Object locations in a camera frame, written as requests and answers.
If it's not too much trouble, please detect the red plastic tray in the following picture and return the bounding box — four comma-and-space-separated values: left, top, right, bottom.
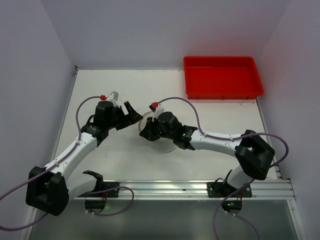
183, 56, 264, 100

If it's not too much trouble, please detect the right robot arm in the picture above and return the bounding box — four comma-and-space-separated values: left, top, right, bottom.
139, 111, 275, 189

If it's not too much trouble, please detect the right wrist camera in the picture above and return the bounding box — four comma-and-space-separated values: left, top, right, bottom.
149, 102, 165, 121

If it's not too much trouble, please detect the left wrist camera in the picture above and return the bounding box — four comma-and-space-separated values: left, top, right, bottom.
106, 91, 120, 108

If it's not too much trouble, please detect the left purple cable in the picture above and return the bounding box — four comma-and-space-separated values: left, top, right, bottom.
0, 95, 135, 231

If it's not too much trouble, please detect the aluminium mounting rail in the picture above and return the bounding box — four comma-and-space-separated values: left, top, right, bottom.
72, 178, 297, 202

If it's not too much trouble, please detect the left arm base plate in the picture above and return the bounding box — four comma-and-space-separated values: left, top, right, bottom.
81, 181, 120, 213

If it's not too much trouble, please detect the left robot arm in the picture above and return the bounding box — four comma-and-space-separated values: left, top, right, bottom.
25, 100, 143, 216

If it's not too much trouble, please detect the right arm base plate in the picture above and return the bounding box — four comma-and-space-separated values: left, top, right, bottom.
206, 177, 253, 215

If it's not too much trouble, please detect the white mesh laundry bag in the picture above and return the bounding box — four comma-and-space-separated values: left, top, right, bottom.
138, 111, 177, 154

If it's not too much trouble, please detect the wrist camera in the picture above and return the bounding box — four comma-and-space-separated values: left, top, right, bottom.
106, 91, 120, 108
149, 102, 165, 121

